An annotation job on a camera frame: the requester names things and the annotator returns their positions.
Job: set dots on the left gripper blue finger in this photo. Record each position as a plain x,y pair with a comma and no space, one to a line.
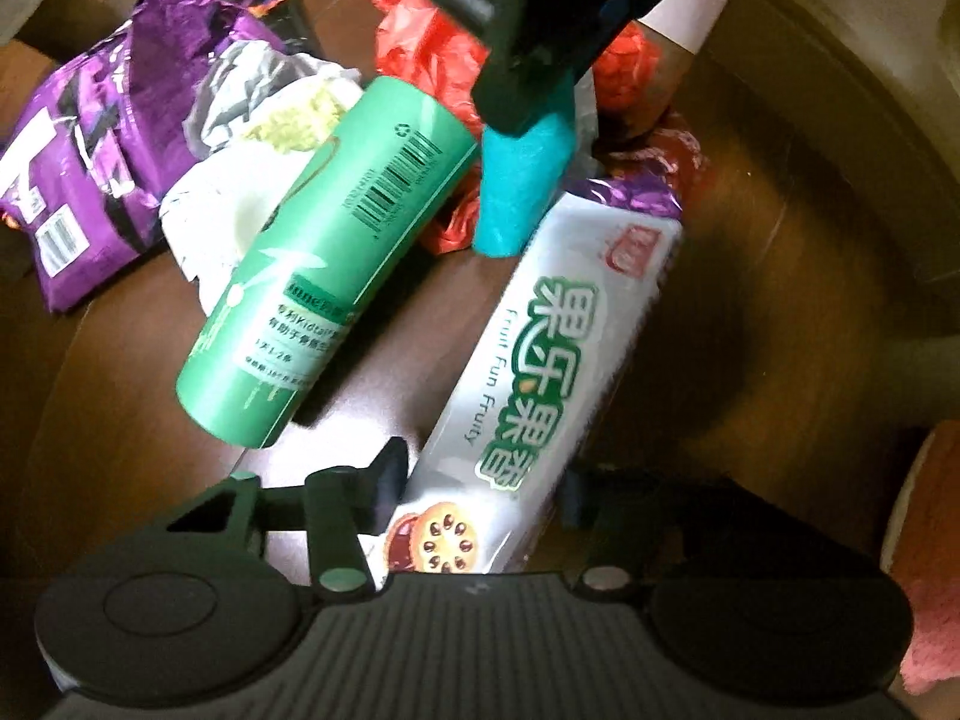
381,485

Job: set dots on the white cookie package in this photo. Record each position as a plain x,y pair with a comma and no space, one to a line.
548,358

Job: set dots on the teal sponge block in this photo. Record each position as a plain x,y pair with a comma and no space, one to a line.
520,172

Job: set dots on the red plastic bag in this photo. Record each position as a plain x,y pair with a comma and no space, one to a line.
417,42

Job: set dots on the green cylindrical can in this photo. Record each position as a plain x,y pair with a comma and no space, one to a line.
353,212

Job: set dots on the crumpled silver white wrapper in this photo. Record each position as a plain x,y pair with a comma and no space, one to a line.
258,118

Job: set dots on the purple snack bag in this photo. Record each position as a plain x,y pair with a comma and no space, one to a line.
102,140

